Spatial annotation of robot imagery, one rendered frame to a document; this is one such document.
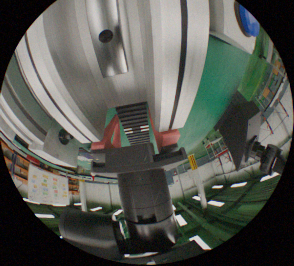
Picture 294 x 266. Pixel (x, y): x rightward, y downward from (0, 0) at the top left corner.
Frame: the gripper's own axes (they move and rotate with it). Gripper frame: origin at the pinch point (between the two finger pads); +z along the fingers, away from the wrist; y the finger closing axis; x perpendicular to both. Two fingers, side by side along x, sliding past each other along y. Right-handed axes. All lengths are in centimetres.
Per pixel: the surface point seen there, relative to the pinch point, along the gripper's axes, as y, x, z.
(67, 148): 14.0, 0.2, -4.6
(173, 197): -178, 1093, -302
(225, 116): -39.1, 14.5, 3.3
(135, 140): 1.0, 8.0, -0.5
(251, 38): -15.5, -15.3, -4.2
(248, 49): -15.1, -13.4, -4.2
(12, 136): 37.7, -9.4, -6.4
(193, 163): -274, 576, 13
